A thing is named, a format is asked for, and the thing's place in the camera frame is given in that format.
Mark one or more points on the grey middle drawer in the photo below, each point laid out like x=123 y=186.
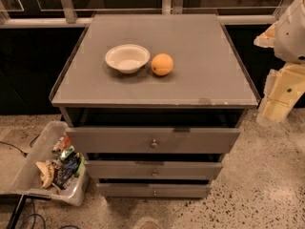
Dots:
x=152 y=169

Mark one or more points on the grey top drawer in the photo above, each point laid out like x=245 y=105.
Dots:
x=153 y=140

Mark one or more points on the dark blue snack bag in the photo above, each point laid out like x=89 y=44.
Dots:
x=65 y=173

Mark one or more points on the black bar on floor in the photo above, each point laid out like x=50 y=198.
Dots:
x=19 y=205

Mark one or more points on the grey bottom drawer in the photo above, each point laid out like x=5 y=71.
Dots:
x=141 y=190

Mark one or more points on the white paper bowl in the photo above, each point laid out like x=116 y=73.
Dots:
x=128 y=58

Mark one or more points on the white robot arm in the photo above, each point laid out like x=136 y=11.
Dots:
x=289 y=42

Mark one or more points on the green snack packet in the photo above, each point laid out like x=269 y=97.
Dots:
x=67 y=154

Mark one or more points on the orange fruit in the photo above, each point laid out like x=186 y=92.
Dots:
x=162 y=64

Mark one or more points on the metal railing frame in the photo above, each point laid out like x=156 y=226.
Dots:
x=17 y=14

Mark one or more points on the clear plastic bin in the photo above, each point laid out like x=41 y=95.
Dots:
x=27 y=182

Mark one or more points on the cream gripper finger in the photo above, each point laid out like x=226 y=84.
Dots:
x=266 y=39
x=273 y=110

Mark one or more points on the grey drawer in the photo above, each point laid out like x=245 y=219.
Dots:
x=152 y=169
x=153 y=140
x=141 y=190

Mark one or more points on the grey drawer cabinet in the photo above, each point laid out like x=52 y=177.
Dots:
x=208 y=87

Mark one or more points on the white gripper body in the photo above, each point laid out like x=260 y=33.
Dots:
x=292 y=37

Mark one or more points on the tan crumpled snack bag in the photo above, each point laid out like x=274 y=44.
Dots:
x=47 y=173

